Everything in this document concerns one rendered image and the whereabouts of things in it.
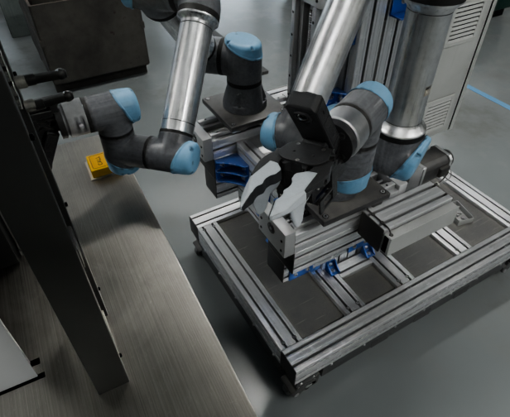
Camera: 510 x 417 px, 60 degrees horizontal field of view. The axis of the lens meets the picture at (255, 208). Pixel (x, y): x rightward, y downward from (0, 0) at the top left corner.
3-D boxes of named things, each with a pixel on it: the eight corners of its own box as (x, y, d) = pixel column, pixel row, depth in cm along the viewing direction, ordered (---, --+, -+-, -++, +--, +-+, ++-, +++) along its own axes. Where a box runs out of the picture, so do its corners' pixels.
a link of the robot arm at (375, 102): (390, 127, 79) (401, 83, 73) (365, 159, 72) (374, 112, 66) (349, 114, 82) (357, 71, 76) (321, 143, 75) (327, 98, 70)
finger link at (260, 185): (247, 237, 58) (292, 201, 63) (241, 201, 54) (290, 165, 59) (230, 227, 60) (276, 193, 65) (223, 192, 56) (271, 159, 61)
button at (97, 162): (121, 170, 113) (119, 163, 112) (93, 179, 111) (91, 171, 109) (114, 156, 118) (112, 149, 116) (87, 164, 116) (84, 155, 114)
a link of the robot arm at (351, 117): (370, 109, 66) (321, 101, 70) (358, 123, 64) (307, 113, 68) (368, 152, 71) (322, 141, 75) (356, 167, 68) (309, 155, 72)
